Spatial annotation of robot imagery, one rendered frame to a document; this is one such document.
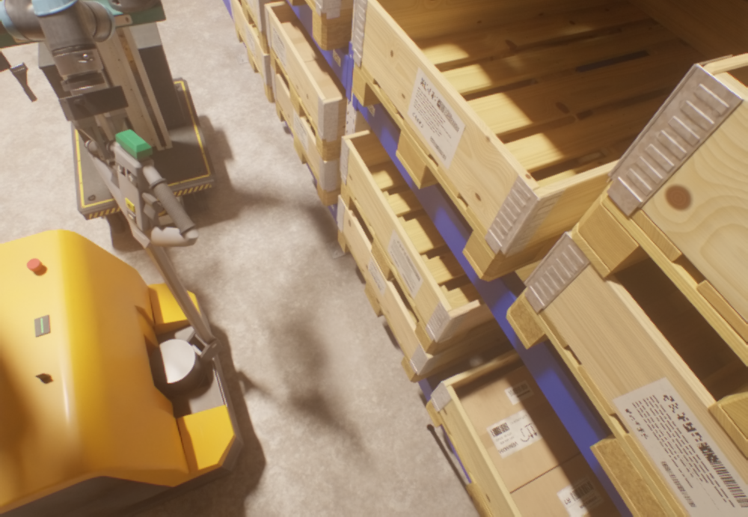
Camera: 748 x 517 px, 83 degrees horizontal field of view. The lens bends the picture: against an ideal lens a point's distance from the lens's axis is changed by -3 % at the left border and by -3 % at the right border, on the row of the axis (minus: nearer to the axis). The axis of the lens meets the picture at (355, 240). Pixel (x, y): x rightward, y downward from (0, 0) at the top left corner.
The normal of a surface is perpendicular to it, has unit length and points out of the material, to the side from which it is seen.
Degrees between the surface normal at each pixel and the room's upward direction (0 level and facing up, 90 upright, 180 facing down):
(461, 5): 90
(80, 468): 14
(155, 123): 90
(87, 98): 62
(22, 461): 0
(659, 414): 90
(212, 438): 22
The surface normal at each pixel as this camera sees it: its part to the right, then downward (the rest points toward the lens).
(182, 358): 0.07, -0.55
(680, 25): -0.90, 0.32
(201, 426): 0.40, -0.63
